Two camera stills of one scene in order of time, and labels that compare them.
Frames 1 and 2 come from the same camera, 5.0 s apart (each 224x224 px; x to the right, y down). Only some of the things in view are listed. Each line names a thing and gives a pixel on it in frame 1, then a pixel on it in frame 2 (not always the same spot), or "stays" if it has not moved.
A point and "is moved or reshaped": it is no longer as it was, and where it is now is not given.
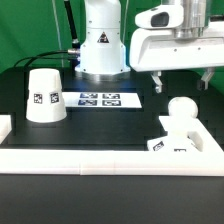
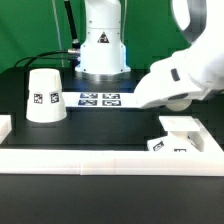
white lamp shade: (45, 99) stays
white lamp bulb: (181, 106) is moved or reshaped
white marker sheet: (101, 100) stays
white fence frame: (116, 162) stays
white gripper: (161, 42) to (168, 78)
